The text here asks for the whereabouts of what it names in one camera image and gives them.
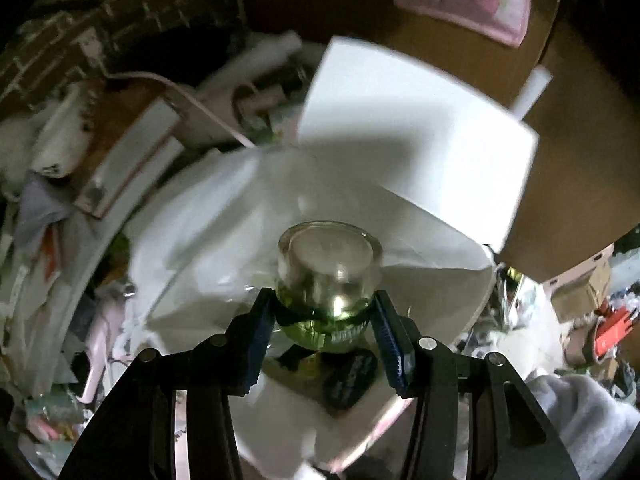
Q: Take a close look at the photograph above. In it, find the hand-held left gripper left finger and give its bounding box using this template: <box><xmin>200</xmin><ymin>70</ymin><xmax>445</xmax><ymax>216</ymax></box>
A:
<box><xmin>59</xmin><ymin>287</ymin><xmax>277</xmax><ymax>480</ymax></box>

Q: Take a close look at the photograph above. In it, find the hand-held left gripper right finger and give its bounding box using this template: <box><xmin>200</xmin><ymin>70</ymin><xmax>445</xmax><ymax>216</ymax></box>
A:
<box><xmin>370</xmin><ymin>290</ymin><xmax>581</xmax><ymax>480</ymax></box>

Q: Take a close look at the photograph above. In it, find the black charger block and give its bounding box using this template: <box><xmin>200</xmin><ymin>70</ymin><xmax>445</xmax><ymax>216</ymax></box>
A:
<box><xmin>320</xmin><ymin>350</ymin><xmax>378</xmax><ymax>411</ymax></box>

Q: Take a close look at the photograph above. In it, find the clear glass jar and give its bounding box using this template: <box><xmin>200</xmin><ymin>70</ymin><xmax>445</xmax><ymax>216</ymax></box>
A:
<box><xmin>274</xmin><ymin>220</ymin><xmax>385</xmax><ymax>356</ymax></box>

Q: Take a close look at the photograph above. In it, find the pink cartoon print box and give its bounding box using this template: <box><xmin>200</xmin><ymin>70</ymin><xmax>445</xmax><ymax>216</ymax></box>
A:
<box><xmin>122</xmin><ymin>35</ymin><xmax>541</xmax><ymax>480</ymax></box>

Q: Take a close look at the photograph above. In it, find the pink hairbrush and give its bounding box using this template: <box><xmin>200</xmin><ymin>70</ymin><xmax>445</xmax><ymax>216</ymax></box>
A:
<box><xmin>75</xmin><ymin>280</ymin><xmax>131</xmax><ymax>406</ymax></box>

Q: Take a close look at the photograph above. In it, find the small cardboard box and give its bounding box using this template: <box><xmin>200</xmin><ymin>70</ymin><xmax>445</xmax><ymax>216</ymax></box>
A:
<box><xmin>550</xmin><ymin>257</ymin><xmax>613</xmax><ymax>323</ymax></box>

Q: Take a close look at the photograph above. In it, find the stack of books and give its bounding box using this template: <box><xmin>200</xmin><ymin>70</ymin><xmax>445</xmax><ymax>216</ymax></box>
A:
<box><xmin>0</xmin><ymin>210</ymin><xmax>131</xmax><ymax>391</ymax></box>

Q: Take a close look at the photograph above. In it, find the white fluffy towel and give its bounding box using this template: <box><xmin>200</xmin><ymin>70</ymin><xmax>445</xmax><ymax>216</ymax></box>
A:
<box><xmin>525</xmin><ymin>370</ymin><xmax>640</xmax><ymax>480</ymax></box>

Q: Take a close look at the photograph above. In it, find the red plastic object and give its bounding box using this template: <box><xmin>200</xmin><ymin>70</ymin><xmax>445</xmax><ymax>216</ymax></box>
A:
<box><xmin>592</xmin><ymin>305</ymin><xmax>640</xmax><ymax>361</ymax></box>

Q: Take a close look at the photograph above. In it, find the thick white-edged book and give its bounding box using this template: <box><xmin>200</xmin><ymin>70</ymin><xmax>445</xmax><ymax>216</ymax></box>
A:
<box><xmin>75</xmin><ymin>97</ymin><xmax>186</xmax><ymax>218</ymax></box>

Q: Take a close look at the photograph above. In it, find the purple cloth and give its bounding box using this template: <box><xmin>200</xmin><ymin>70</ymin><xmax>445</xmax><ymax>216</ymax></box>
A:
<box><xmin>12</xmin><ymin>175</ymin><xmax>76</xmax><ymax>251</ymax></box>

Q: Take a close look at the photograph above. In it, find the white rolled paper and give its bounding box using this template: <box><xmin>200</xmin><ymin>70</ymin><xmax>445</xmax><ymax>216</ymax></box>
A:
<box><xmin>200</xmin><ymin>30</ymin><xmax>306</xmax><ymax>126</ymax></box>

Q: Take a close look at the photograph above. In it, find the pink cartoon tote bag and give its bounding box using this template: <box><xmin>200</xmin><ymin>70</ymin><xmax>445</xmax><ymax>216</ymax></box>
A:
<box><xmin>390</xmin><ymin>0</ymin><xmax>533</xmax><ymax>48</ymax></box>

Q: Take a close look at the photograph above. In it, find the white cable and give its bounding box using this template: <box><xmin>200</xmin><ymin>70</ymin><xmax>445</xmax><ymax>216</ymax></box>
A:
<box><xmin>102</xmin><ymin>71</ymin><xmax>258</xmax><ymax>150</ymax></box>

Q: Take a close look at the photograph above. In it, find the white wall plug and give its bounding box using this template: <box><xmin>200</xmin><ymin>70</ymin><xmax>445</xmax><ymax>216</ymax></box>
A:
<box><xmin>75</xmin><ymin>27</ymin><xmax>103</xmax><ymax>68</ymax></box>

